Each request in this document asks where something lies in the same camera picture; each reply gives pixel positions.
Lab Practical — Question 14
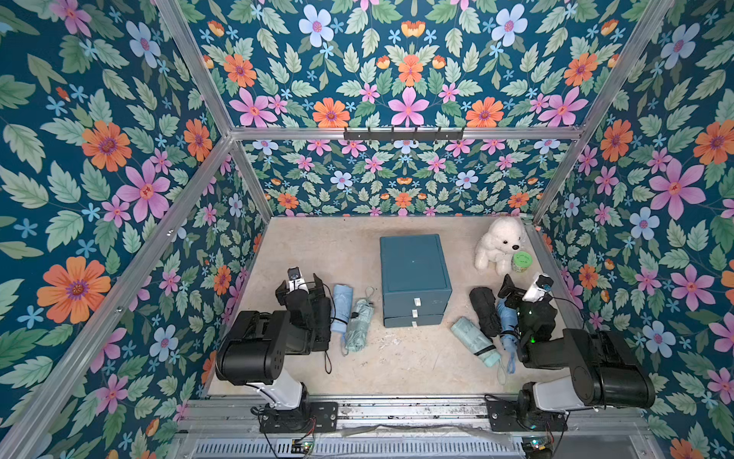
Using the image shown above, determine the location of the black umbrella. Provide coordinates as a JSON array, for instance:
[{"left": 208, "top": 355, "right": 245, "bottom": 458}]
[
  {"left": 312, "top": 296, "right": 333, "bottom": 375},
  {"left": 469, "top": 287, "right": 502, "bottom": 338}
]

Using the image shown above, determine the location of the light blue umbrella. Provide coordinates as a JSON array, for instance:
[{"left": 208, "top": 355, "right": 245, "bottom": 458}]
[
  {"left": 331, "top": 284, "right": 354, "bottom": 335},
  {"left": 497, "top": 298, "right": 519, "bottom": 374}
]

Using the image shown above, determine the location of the teal drawer cabinet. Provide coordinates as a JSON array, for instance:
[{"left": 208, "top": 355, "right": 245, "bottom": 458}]
[{"left": 380, "top": 234, "right": 452, "bottom": 328}]

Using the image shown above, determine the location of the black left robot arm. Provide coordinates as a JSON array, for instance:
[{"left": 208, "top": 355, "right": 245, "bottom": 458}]
[{"left": 215, "top": 277, "right": 333, "bottom": 411}]

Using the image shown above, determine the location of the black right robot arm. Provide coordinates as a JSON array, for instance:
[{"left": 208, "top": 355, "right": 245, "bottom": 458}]
[{"left": 497, "top": 273, "right": 656, "bottom": 418}]

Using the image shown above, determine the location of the mint green folded umbrella left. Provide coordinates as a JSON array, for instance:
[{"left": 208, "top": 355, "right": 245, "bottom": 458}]
[{"left": 341, "top": 286, "right": 377, "bottom": 356}]

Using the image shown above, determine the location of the white plush dog toy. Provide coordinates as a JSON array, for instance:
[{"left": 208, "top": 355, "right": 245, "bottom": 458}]
[{"left": 474, "top": 217, "right": 525, "bottom": 277}]

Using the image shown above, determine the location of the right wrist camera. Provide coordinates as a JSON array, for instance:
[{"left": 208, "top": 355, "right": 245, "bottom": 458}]
[{"left": 523, "top": 273, "right": 554, "bottom": 303}]

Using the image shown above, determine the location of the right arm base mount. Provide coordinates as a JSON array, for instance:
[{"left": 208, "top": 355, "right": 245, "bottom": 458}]
[{"left": 484, "top": 394, "right": 568, "bottom": 433}]

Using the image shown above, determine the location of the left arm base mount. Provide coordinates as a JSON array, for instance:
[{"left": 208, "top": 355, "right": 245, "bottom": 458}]
[{"left": 256, "top": 402, "right": 339, "bottom": 434}]

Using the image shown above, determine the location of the black hook rail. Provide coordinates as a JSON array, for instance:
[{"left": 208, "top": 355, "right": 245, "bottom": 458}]
[{"left": 342, "top": 127, "right": 464, "bottom": 143}]

